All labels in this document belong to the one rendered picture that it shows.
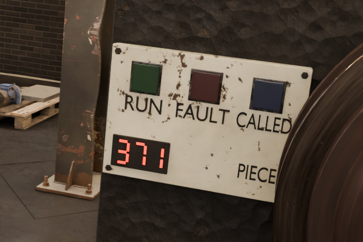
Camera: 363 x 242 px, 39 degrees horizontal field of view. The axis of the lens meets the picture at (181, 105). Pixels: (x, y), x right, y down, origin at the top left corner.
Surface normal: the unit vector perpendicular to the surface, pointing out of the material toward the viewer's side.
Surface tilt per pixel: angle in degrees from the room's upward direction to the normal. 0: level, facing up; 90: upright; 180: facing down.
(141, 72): 90
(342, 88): 90
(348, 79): 90
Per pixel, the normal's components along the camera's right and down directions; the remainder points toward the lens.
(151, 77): -0.21, 0.18
